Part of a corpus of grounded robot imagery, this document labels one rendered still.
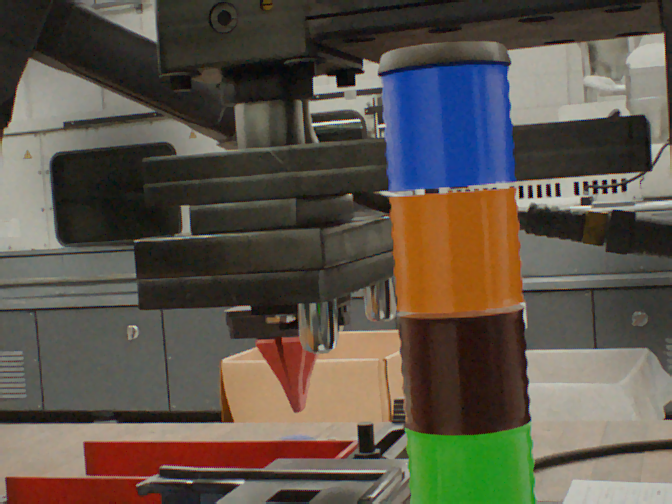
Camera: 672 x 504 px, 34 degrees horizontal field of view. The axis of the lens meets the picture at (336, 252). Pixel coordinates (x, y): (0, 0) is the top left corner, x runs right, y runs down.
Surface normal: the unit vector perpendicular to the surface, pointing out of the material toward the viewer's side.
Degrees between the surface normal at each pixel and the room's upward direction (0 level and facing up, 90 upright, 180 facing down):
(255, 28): 90
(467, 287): 76
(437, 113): 104
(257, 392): 88
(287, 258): 90
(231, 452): 90
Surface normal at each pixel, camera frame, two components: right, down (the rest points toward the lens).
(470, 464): -0.09, 0.30
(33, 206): -0.36, 0.07
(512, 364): 0.58, -0.25
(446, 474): -0.48, -0.16
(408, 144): -0.69, -0.16
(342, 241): 0.95, -0.05
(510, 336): 0.62, 0.24
